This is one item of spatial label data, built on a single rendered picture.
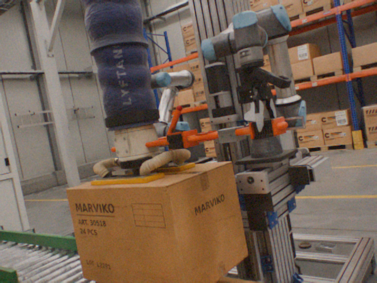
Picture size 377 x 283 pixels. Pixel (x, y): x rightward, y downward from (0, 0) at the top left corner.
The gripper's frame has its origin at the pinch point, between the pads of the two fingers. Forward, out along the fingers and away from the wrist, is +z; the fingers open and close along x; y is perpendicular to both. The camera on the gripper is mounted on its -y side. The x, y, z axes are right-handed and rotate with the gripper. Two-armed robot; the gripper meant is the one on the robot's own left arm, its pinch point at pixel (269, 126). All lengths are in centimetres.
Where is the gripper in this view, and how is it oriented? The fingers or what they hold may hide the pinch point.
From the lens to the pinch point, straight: 111.0
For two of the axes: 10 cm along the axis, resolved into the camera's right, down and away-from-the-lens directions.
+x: -6.2, 1.5, -7.7
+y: -7.6, 1.1, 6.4
